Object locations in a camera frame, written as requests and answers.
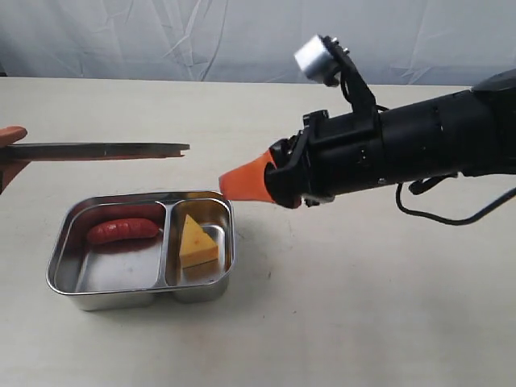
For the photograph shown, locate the red toy sausage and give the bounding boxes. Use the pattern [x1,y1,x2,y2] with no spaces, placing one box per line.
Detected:
[86,218,160,245]

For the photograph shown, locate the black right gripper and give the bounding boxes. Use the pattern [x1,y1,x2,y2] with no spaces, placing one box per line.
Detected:
[218,108,381,209]

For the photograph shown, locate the dark transparent lunch box lid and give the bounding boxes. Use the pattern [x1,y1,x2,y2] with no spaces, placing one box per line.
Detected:
[1,143,190,162]

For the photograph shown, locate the yellow toy cheese wedge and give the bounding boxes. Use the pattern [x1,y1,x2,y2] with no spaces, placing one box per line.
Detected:
[179,214,219,268]

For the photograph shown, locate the blue-grey backdrop cloth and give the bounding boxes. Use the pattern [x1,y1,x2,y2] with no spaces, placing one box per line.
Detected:
[1,1,515,85]

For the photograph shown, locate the steel two-compartment lunch box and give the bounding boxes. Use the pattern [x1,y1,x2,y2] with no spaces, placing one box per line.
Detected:
[46,191,236,311]

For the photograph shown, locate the black and grey right robot arm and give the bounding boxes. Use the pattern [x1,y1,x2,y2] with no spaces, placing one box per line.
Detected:
[218,71,515,209]

